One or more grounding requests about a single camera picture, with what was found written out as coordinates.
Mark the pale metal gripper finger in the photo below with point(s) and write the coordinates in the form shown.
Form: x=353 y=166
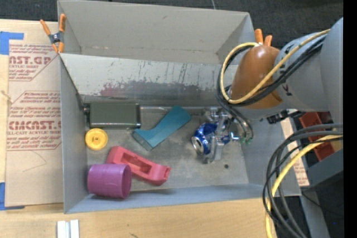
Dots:
x=219 y=151
x=208 y=154

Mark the crushed blue drink can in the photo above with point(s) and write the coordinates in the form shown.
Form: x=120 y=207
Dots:
x=203 y=136

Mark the grey metal bin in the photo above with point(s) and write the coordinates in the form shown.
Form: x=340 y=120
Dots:
x=167 y=170

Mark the teal angled block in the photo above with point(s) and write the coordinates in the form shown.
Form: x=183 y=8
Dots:
x=163 y=128

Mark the pink toy tool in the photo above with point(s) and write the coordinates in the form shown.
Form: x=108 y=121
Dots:
x=139 y=165

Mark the red-brown flat block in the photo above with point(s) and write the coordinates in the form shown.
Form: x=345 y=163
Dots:
x=318 y=133

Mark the purple cup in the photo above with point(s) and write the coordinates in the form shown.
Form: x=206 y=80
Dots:
x=108 y=180

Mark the dark green flat block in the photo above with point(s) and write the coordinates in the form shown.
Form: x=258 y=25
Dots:
x=113 y=115

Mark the yellow round wheel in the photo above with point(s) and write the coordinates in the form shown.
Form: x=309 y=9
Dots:
x=96 y=139

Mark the brown cardboard board, red print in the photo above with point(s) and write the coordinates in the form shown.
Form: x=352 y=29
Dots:
x=33 y=170

